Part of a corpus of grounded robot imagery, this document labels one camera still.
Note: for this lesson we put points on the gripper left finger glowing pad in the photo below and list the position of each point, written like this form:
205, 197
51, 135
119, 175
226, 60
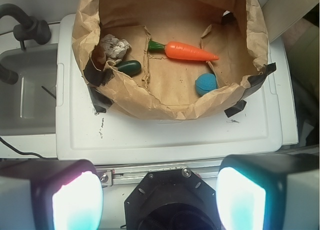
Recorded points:
50, 194

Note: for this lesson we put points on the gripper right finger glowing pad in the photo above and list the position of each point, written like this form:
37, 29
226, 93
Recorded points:
272, 191

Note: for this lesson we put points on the orange toy carrot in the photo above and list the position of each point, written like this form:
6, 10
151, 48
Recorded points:
181, 51

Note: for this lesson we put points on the grey toy sink basin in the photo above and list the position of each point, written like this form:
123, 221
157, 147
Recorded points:
28, 107

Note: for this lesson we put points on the blue textured ball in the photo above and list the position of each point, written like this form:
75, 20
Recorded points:
205, 83

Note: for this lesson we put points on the dark green toy cucumber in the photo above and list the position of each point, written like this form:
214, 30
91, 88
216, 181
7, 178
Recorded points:
130, 67

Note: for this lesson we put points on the crumpled white paper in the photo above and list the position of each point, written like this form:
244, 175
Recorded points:
113, 47

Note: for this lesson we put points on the brown paper bag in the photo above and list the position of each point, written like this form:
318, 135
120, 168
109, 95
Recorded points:
172, 59

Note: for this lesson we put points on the aluminium rail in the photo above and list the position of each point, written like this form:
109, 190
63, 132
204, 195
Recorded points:
129, 174

